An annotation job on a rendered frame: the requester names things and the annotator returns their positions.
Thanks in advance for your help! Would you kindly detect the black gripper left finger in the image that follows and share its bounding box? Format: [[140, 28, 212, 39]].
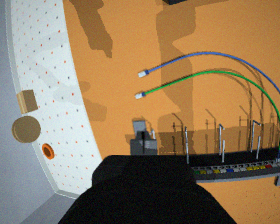
[[130, 131, 143, 155]]

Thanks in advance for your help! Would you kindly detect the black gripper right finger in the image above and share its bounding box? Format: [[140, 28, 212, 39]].
[[143, 131, 157, 155]]

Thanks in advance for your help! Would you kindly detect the dark grey rack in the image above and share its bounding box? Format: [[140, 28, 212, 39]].
[[180, 120, 280, 186]]

